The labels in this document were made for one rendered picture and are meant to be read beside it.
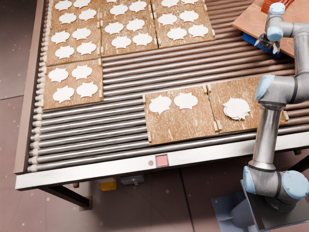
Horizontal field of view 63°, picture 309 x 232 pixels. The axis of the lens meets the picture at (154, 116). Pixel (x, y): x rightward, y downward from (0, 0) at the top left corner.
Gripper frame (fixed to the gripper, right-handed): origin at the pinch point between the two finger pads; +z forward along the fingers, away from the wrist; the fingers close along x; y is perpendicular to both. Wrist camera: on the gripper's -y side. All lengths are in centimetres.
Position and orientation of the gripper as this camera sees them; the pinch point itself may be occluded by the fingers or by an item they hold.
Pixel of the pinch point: (266, 48)
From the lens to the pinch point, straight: 182.6
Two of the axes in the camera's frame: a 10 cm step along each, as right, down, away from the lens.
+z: 2.0, 4.3, 8.8
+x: 7.6, 5.0, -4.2
